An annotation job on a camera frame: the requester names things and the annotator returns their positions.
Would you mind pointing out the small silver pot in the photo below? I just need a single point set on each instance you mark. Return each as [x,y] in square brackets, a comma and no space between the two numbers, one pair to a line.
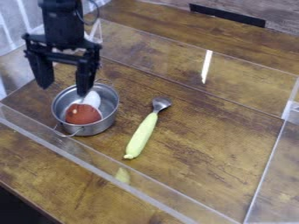
[103,86]

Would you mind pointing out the black bar in background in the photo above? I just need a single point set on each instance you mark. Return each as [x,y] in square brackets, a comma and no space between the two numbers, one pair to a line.
[247,20]

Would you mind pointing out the spoon with yellow-green handle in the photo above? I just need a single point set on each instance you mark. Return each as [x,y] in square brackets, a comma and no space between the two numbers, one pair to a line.
[145,128]

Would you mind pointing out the clear acrylic enclosure wall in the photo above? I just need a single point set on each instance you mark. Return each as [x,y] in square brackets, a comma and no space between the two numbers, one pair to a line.
[219,163]

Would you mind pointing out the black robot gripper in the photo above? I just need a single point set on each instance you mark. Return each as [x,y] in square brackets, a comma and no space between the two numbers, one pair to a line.
[63,44]

